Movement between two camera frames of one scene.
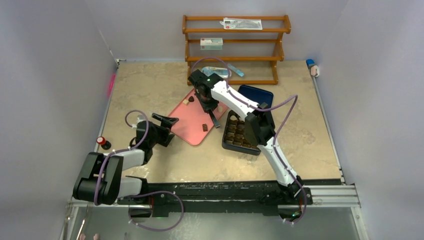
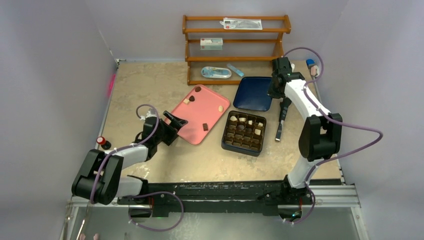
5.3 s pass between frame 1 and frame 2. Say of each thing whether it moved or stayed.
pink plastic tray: stayed
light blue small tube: stayed
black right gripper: moved
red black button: stayed
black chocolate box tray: stayed
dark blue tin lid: moved
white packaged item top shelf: stayed
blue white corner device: stayed
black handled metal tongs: moved
